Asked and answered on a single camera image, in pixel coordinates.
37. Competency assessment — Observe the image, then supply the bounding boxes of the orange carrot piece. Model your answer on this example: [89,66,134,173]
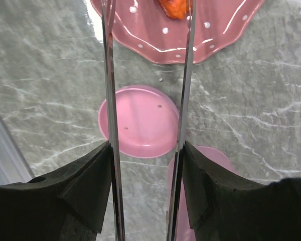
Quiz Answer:
[157,0,187,20]

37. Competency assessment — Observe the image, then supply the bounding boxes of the metal kitchen tongs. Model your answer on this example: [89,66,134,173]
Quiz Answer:
[101,1,196,240]

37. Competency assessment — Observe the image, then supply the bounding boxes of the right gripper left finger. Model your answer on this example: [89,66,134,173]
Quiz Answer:
[0,142,111,240]

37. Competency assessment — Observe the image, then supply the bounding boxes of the pink cylindrical lunch container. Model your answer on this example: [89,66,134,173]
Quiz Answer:
[168,143,240,240]

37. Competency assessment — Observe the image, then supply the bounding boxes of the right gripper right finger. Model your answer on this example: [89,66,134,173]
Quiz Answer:
[183,143,301,240]

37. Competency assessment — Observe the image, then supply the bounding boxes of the pink round lid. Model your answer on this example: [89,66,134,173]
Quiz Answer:
[98,84,181,159]

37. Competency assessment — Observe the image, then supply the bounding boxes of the pink scalloped dotted plate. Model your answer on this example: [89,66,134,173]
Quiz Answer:
[89,0,266,65]

